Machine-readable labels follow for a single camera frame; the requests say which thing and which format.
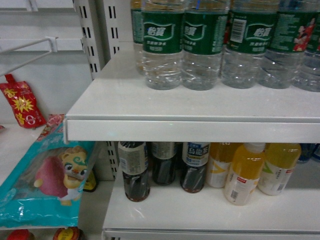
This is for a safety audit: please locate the white water shelf board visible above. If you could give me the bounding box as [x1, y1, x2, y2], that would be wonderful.
[64, 48, 320, 143]

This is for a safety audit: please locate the white lower shelf board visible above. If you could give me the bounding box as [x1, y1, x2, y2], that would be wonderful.
[102, 165, 320, 240]

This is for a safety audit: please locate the water bottle green label left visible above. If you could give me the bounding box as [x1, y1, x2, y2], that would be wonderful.
[141, 0, 187, 90]

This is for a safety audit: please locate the water bottle green label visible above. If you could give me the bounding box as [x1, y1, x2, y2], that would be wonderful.
[141, 0, 187, 90]
[182, 0, 230, 91]

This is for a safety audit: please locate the white slotted shelf upright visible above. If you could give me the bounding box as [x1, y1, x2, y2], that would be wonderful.
[73, 0, 120, 79]

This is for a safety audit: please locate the rear partly hidden water bottle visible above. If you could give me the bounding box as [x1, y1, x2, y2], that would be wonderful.
[130, 0, 144, 76]

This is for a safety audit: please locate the rear water bottle athletes label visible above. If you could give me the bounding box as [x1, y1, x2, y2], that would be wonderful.
[257, 0, 320, 89]

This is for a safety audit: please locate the far right water bottle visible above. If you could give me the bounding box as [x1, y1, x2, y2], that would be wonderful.
[292, 4, 320, 93]

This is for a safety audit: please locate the dark oolong tea bottle middle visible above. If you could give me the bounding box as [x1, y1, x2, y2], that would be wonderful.
[151, 142, 177, 186]

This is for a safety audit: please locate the dark oolong tea bottle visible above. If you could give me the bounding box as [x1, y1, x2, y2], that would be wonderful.
[151, 142, 177, 186]
[118, 141, 150, 202]

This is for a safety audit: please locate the dark oolong tea bottle left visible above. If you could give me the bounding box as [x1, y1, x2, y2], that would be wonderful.
[118, 141, 150, 202]

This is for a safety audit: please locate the suntory oolong tea bottle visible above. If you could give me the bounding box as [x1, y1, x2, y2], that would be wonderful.
[180, 142, 210, 193]

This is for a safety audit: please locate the yellow vitamin drink bottle rear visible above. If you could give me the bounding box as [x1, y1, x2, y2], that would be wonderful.
[206, 142, 242, 188]

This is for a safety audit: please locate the yellow vitamin drink bottle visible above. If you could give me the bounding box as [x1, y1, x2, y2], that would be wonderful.
[206, 142, 242, 188]
[223, 142, 266, 206]
[257, 143, 301, 196]

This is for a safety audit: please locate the yellow vitamin drink bottle front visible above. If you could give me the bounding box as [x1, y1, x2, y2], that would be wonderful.
[223, 142, 266, 206]

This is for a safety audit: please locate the yellow vitamin drink bottle right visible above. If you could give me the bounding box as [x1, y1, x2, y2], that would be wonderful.
[257, 143, 301, 196]

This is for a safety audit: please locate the red sauce pouch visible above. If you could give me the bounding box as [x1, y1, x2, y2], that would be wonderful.
[0, 74, 47, 129]

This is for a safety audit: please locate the white metal display hook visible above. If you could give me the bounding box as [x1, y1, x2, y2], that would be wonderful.
[0, 36, 58, 77]

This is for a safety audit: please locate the teal sweet potato noodle bag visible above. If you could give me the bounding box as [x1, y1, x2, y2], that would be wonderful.
[0, 123, 96, 229]

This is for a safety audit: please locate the red yellow lid jar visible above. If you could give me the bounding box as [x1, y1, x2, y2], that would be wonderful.
[52, 226, 86, 240]

